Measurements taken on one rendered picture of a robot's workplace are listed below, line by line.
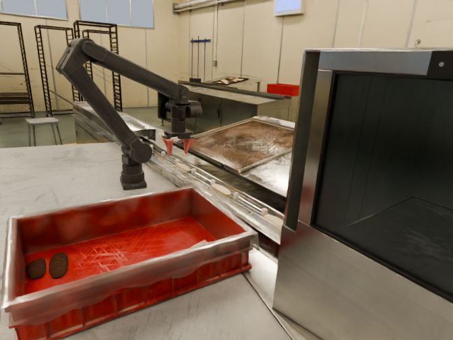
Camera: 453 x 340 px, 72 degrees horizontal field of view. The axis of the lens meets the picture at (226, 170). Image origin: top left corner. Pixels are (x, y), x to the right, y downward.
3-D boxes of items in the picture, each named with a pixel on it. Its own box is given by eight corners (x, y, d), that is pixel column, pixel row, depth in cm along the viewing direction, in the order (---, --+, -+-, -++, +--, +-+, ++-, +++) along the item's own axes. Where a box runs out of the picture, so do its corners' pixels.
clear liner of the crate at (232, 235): (12, 251, 75) (4, 215, 71) (195, 211, 99) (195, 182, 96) (6, 363, 48) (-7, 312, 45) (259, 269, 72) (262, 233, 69)
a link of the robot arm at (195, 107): (168, 87, 125) (180, 89, 119) (191, 87, 133) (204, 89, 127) (168, 117, 129) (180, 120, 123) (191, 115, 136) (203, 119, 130)
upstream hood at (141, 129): (73, 110, 258) (71, 100, 255) (95, 109, 268) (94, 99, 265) (124, 145, 163) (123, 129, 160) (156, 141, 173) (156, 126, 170)
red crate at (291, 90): (265, 92, 487) (266, 83, 483) (280, 91, 510) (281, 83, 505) (291, 95, 451) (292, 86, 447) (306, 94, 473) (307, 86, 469)
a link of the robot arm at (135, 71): (68, 54, 98) (80, 54, 91) (73, 36, 98) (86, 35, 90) (174, 100, 129) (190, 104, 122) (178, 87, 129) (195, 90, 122)
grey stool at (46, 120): (58, 148, 449) (53, 117, 435) (65, 154, 424) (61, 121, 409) (29, 152, 426) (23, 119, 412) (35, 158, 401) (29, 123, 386)
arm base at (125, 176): (119, 179, 124) (123, 190, 113) (118, 160, 121) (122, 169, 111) (141, 177, 127) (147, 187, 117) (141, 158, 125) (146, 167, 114)
